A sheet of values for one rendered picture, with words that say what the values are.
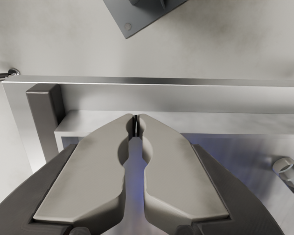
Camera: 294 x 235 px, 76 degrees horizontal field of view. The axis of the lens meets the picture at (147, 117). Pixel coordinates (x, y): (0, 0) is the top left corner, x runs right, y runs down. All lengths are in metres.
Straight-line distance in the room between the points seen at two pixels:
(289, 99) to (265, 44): 1.03
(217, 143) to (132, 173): 0.09
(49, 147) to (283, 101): 0.21
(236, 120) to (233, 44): 0.99
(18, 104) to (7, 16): 1.02
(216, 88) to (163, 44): 0.89
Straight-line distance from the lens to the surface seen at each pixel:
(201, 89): 0.17
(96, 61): 1.08
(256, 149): 0.22
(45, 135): 0.17
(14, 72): 1.24
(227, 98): 0.18
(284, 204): 0.31
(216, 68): 1.14
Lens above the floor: 1.03
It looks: 61 degrees down
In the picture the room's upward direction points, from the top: 176 degrees clockwise
